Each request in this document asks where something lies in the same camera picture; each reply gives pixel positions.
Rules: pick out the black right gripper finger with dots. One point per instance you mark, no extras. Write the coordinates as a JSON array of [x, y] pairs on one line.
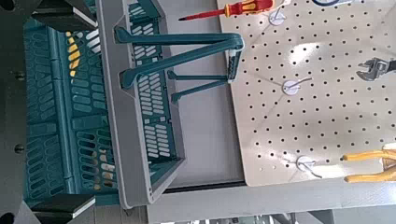
[[65, 15], [59, 210]]

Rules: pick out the teal plastic crate grey rim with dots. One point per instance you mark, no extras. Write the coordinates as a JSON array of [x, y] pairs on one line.
[[59, 93]]

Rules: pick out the red yellow screwdriver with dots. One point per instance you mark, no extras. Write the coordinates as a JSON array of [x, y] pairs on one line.
[[243, 7]]

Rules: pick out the grey display stand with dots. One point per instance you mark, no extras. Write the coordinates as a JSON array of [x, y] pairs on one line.
[[205, 124]]

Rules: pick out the beige pegboard panel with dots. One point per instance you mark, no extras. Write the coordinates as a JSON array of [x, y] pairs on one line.
[[311, 109]]

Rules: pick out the yellow object inside crate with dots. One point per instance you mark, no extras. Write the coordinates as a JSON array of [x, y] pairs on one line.
[[74, 56]]

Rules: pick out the white peg hook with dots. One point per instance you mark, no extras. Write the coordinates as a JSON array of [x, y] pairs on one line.
[[276, 17], [291, 87], [303, 162]]

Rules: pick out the black steel adjustable wrench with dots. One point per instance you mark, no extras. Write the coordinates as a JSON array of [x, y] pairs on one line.
[[373, 68]]

